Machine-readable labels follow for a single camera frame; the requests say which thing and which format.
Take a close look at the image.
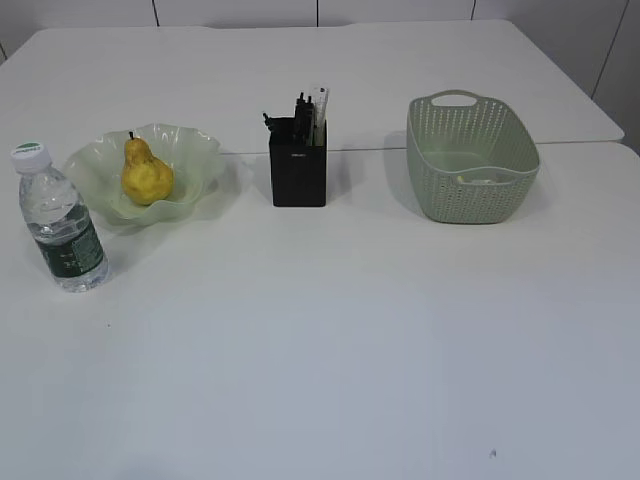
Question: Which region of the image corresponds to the black gel pen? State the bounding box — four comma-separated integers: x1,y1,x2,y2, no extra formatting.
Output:
262,112,288,134
302,95,315,146

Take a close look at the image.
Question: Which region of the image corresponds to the clear plastic ruler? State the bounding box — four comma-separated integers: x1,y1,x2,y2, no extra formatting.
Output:
311,85,330,147

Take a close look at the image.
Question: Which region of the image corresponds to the yellow pear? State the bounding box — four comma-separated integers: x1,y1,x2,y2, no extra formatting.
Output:
121,131,174,206

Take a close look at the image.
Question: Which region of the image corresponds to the clear plastic water bottle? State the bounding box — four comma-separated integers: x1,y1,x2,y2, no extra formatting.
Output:
10,142,109,293

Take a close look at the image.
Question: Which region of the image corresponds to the black square pen holder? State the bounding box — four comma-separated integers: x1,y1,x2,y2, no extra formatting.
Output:
269,117,327,208

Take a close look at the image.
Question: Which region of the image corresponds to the grey-green woven plastic basket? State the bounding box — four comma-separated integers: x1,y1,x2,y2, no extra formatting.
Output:
406,90,540,225

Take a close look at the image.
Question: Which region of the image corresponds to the pale green glass plate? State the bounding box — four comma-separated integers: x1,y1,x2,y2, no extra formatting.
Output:
63,123,224,226

